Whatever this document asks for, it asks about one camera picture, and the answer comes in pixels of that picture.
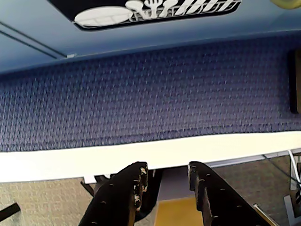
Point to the yellow flat panel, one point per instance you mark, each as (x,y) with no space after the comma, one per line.
(176,212)

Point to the gold oven knob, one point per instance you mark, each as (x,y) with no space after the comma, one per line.
(288,3)

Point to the blue woven fabric platform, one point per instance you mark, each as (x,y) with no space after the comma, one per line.
(150,99)

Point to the light blue toy kitchen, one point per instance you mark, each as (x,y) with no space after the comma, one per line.
(164,37)

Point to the black tray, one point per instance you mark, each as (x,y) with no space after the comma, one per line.
(152,11)

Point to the black flat base plate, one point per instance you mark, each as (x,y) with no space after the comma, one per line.
(296,82)

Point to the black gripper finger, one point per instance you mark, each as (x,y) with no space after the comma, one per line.
(218,202)
(115,197)

